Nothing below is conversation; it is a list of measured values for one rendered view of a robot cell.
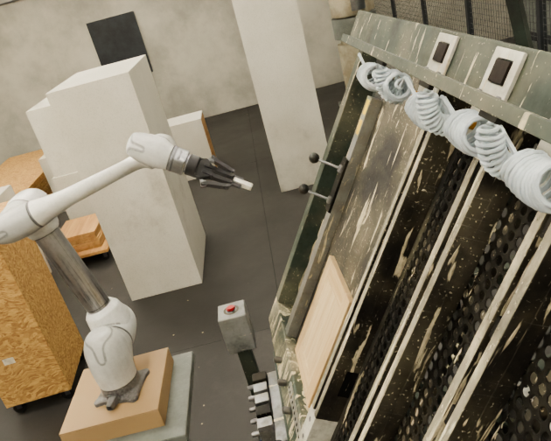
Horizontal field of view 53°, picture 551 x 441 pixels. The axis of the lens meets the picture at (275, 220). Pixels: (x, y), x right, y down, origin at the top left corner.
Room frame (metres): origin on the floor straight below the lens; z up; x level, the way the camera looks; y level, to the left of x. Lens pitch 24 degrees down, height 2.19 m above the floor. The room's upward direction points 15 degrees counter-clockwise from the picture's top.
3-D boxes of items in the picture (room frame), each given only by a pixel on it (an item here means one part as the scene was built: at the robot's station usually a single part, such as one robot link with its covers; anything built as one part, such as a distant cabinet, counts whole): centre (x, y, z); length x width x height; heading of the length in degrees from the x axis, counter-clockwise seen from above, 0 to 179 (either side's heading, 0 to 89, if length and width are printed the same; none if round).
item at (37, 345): (3.19, 1.76, 0.63); 0.50 x 0.42 x 1.25; 2
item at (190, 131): (6.93, 0.83, 0.36); 0.58 x 0.45 x 0.72; 88
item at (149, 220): (4.49, 1.00, 0.88); 0.90 x 0.60 x 1.75; 178
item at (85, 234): (5.26, 1.88, 0.15); 0.61 x 0.51 x 0.31; 178
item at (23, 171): (7.60, 3.32, 0.22); 2.46 x 1.04 x 0.44; 178
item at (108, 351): (1.84, 0.76, 1.00); 0.18 x 0.16 x 0.22; 1
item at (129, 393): (1.81, 0.77, 0.86); 0.22 x 0.18 x 0.06; 168
